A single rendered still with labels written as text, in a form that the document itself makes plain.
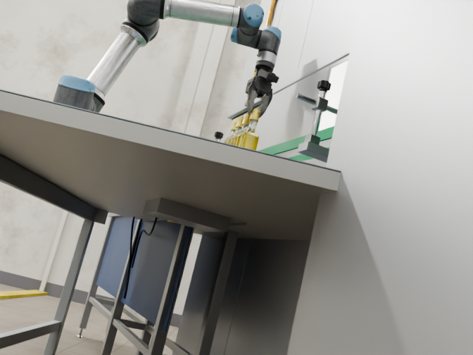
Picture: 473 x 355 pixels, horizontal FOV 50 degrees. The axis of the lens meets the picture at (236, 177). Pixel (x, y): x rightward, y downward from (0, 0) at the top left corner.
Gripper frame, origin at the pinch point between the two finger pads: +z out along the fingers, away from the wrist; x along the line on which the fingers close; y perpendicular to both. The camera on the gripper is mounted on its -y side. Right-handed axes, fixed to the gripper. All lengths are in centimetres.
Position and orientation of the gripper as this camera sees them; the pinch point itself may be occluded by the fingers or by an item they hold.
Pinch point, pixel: (255, 112)
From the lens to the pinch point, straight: 189.8
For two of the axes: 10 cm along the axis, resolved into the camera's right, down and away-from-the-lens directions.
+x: -8.9, -2.9, -3.5
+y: -3.9, 1.0, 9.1
